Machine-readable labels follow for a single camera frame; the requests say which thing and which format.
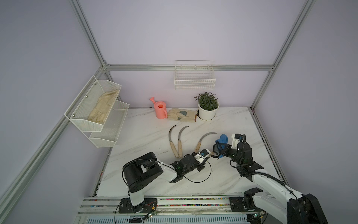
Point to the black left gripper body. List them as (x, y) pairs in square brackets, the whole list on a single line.
[(199, 167)]

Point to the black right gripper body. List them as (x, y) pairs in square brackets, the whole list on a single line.
[(232, 154)]

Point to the blue microfibre rag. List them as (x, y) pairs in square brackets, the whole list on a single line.
[(223, 139)]

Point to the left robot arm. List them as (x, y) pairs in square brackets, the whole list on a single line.
[(139, 173)]

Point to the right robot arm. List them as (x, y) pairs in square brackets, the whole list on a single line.
[(272, 195)]

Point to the leftmost small sickle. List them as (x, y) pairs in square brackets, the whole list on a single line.
[(174, 150)]

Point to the potted green plant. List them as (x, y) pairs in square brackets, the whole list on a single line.
[(208, 105)]

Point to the pink watering can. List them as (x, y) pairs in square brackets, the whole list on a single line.
[(160, 108)]

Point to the lower white mesh shelf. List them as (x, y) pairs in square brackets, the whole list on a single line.
[(110, 133)]

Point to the white mesh shelf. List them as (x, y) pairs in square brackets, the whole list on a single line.
[(80, 113), (110, 133)]

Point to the beige glove in shelf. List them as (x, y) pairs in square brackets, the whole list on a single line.
[(102, 109)]

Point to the upper white mesh shelf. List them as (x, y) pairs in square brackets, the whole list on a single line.
[(80, 113)]

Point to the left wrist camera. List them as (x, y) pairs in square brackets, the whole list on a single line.
[(203, 155)]

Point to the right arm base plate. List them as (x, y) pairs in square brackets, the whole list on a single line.
[(241, 204)]

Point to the aluminium front rail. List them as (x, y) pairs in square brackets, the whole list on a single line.
[(180, 205)]

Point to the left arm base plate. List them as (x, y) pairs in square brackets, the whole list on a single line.
[(126, 207)]

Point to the white wire wall basket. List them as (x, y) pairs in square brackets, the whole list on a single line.
[(194, 75)]

